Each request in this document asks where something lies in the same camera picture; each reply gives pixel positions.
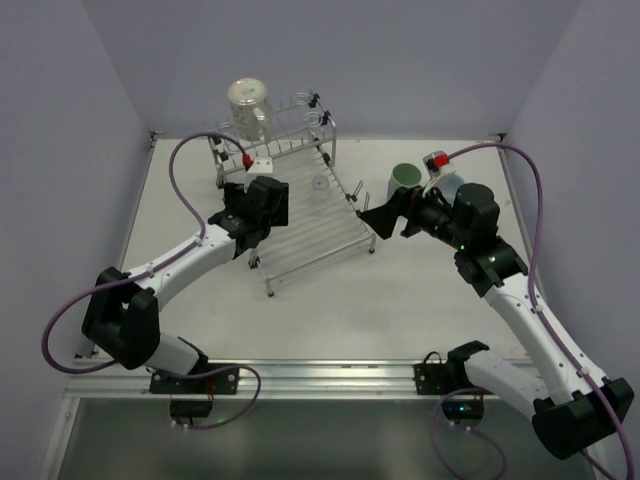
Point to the aluminium mounting rail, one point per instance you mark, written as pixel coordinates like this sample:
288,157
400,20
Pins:
281,380

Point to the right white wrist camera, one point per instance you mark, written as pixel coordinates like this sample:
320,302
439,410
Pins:
439,168

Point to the white ceramic mug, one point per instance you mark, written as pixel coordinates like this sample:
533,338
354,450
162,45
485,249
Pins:
450,188

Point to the large glass mug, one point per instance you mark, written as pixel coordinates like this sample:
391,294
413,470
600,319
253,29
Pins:
251,109

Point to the left black controller box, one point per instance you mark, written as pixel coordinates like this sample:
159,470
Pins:
189,409

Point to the small clear glass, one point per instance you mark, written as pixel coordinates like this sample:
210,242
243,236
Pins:
320,188

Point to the right black controller box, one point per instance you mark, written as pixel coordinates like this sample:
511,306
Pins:
463,411

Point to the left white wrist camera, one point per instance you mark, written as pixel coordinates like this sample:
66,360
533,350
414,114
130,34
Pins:
261,166

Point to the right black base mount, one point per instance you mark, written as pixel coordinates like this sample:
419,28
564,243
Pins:
435,375

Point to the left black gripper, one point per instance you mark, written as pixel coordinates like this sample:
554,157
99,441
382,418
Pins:
255,240

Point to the green cup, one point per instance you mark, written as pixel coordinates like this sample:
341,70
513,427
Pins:
405,175

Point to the black controller box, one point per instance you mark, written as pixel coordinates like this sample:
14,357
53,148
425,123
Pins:
463,411
189,409

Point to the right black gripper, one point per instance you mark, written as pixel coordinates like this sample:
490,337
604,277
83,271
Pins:
407,209

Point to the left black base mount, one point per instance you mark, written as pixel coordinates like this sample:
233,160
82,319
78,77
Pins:
224,383

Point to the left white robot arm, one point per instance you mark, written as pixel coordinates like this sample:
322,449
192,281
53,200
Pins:
123,315

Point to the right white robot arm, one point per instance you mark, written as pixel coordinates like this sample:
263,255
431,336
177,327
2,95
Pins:
572,403

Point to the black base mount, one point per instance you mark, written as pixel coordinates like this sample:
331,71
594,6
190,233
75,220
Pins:
435,375
224,383

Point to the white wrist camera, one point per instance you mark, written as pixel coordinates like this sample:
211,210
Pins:
439,168
261,166

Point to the silver wire dish rack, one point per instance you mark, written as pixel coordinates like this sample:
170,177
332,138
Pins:
304,145

